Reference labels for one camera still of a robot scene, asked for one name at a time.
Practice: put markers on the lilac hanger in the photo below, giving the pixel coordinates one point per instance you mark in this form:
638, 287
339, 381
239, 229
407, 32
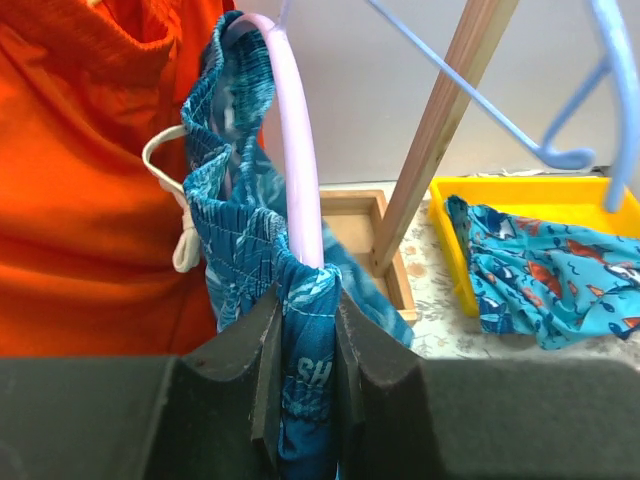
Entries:
302, 189

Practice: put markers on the light blue hanger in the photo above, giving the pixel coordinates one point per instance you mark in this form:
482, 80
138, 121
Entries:
617, 62

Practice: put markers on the light blue patterned shorts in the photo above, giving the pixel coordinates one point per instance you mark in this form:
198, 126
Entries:
558, 283

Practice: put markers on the wooden clothes rack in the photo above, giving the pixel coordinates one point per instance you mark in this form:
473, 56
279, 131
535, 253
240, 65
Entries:
373, 227

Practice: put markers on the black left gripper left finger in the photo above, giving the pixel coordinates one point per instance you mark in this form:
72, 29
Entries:
210, 414

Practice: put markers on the yellow plastic bin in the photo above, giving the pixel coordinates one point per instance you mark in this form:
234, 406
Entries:
569, 200

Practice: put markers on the orange shorts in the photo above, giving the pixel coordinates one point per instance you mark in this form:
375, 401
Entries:
87, 233

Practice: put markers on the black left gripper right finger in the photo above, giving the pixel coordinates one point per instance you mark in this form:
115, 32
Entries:
402, 416

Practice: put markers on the dark blue shark shorts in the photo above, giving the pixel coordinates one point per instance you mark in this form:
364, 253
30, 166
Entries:
235, 223

